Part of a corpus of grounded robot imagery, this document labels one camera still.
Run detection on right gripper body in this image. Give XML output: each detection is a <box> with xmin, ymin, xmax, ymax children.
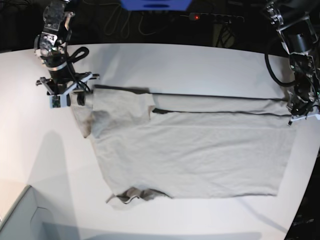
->
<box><xmin>35</xmin><ymin>72</ymin><xmax>100</xmax><ymax>107</ymax></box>

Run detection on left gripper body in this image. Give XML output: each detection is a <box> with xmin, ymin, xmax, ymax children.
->
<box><xmin>286</xmin><ymin>89</ymin><xmax>320</xmax><ymax>126</ymax></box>

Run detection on light grey t-shirt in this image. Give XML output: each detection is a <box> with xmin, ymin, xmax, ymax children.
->
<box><xmin>71</xmin><ymin>88</ymin><xmax>297</xmax><ymax>209</ymax></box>

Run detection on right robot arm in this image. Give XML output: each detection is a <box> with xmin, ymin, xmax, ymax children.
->
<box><xmin>34</xmin><ymin>0</ymin><xmax>100</xmax><ymax>108</ymax></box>

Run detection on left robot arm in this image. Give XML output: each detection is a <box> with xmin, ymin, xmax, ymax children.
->
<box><xmin>262</xmin><ymin>0</ymin><xmax>320</xmax><ymax>125</ymax></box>

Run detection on blue box at top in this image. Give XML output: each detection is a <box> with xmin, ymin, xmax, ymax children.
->
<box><xmin>120</xmin><ymin>0</ymin><xmax>192</xmax><ymax>11</ymax></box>

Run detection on grey bin at corner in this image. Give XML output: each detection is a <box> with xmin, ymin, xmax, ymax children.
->
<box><xmin>0</xmin><ymin>185</ymin><xmax>81</xmax><ymax>240</ymax></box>

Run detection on black power strip red light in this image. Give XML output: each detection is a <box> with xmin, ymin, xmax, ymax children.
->
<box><xmin>188</xmin><ymin>12</ymin><xmax>245</xmax><ymax>24</ymax></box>

